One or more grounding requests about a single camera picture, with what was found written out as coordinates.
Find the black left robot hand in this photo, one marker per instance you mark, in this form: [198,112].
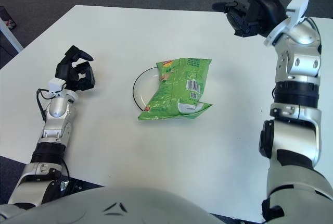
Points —
[65,73]

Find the grey robot torso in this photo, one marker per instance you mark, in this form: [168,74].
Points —
[156,205]

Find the green snack bag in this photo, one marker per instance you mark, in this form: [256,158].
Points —
[177,91]

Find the white side table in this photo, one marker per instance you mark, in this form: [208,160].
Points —
[10,36]

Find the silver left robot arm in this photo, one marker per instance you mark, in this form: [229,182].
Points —
[56,117]

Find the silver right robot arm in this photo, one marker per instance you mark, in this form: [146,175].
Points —
[296,65]

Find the black mesh wastebasket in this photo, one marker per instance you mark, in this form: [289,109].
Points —
[5,13]

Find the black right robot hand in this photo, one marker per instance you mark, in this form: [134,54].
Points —
[262,10]

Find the white plate with black rim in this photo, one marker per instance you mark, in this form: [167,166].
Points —
[145,88]

